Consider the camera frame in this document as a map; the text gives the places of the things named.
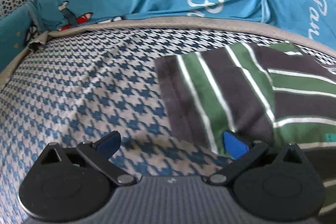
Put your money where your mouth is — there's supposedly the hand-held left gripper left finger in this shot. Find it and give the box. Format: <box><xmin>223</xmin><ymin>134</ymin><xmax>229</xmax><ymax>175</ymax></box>
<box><xmin>39</xmin><ymin>131</ymin><xmax>137</xmax><ymax>186</ymax></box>

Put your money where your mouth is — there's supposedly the blue houndstooth mat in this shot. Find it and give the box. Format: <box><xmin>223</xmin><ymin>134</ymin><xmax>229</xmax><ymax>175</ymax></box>
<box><xmin>0</xmin><ymin>15</ymin><xmax>336</xmax><ymax>224</ymax></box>

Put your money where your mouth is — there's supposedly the green grey striped shirt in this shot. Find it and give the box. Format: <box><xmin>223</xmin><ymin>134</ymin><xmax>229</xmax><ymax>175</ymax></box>
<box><xmin>155</xmin><ymin>42</ymin><xmax>336</xmax><ymax>216</ymax></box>

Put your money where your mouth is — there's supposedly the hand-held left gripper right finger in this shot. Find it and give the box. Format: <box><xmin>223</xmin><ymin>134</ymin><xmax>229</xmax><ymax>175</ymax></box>
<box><xmin>209</xmin><ymin>131</ymin><xmax>313</xmax><ymax>186</ymax></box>

